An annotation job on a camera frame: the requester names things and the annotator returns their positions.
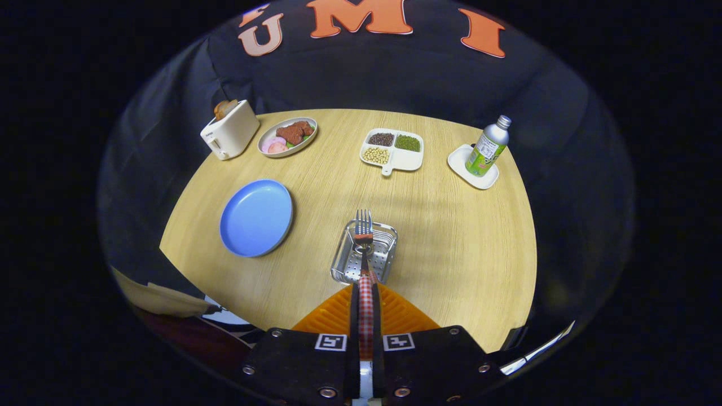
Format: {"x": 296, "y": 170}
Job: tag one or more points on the metal cutlery basket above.
{"x": 383, "y": 254}

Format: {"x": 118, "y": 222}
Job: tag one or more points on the dark brown beans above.
{"x": 381, "y": 138}

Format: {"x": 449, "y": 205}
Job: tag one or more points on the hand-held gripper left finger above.
{"x": 354, "y": 338}

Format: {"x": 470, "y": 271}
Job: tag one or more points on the green beans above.
{"x": 408, "y": 142}

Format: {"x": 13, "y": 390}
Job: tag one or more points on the dark red cloth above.
{"x": 192, "y": 341}

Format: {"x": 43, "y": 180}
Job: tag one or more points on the green vegetable garnish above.
{"x": 307, "y": 135}

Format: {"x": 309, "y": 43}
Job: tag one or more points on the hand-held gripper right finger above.
{"x": 378, "y": 344}

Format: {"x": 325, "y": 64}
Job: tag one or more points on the cream oval food plate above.
{"x": 265, "y": 151}

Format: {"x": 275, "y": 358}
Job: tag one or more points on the brown steak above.
{"x": 293, "y": 133}

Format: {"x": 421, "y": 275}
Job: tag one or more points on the pink ham slices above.
{"x": 273, "y": 145}

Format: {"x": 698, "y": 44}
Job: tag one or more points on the yellow soybeans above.
{"x": 377, "y": 155}

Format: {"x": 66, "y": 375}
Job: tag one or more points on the cream toaster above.
{"x": 231, "y": 135}

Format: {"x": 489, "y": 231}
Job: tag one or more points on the beige cloth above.
{"x": 158, "y": 296}

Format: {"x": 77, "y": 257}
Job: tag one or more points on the black and white striped cloth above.
{"x": 237, "y": 321}

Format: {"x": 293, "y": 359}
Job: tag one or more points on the blue plate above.
{"x": 256, "y": 220}

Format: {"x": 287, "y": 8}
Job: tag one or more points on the white square coaster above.
{"x": 459, "y": 163}

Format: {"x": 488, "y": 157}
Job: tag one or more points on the black backdrop cloth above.
{"x": 395, "y": 73}

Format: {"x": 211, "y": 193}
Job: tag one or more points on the silver bottle green label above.
{"x": 486, "y": 149}

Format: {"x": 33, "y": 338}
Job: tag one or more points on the toast slice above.
{"x": 232, "y": 106}
{"x": 220, "y": 110}

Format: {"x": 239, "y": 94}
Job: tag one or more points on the white divided tray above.
{"x": 409, "y": 160}

